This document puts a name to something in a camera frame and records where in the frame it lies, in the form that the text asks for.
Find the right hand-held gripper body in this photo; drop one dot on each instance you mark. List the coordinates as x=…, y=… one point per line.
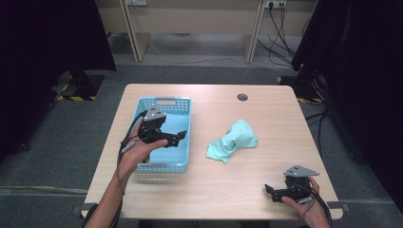
x=297, y=189

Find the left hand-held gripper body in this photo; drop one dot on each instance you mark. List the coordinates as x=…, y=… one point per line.
x=152, y=131

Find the blue plastic basket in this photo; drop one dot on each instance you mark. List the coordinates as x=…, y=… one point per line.
x=174, y=158

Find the light green cloth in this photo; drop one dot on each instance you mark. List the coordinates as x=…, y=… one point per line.
x=236, y=139

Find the person's right hand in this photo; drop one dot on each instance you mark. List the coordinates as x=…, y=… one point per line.
x=312, y=213

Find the person's left hand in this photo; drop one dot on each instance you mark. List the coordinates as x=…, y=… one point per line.
x=136, y=155

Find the round dark table grommet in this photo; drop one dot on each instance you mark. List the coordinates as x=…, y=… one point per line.
x=242, y=97

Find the black metal stand base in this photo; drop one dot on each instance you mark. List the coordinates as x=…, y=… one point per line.
x=80, y=85
x=305, y=88

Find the beige wooden desk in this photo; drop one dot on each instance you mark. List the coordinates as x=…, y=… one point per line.
x=196, y=19

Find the black curtain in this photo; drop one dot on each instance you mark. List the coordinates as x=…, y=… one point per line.
x=364, y=79
x=38, y=63

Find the grey table corner bracket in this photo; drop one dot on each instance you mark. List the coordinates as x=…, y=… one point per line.
x=338, y=205
x=84, y=207

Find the white wall socket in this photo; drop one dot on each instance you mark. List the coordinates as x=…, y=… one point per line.
x=275, y=3
x=137, y=2

